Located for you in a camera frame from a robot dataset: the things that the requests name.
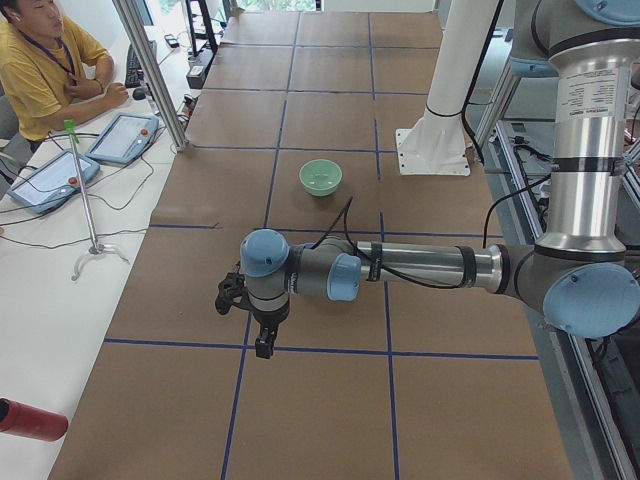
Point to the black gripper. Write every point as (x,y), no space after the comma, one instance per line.
(270,318)

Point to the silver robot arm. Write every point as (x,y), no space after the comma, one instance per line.
(574,273)

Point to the green bowl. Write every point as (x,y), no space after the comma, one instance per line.
(320,177)

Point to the far blue teach pendant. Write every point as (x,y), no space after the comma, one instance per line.
(123,139)

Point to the blue teach pendant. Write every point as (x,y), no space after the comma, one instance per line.
(50,186)
(123,139)

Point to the red cylinder bottle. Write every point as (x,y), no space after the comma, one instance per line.
(27,421)

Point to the near blue teach pendant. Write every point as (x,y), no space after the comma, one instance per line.
(50,186)

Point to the black computer mouse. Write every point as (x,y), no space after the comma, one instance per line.
(139,93)

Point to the black keyboard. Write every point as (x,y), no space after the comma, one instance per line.
(134,74)

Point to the person in yellow shirt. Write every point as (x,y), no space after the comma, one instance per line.
(52,70)

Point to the green-handled reacher grabber stick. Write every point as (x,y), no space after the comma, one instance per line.
(97,250)

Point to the white pedestal column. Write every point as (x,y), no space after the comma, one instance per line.
(435,145)

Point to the aluminium frame post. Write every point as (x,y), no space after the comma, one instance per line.
(133,26)

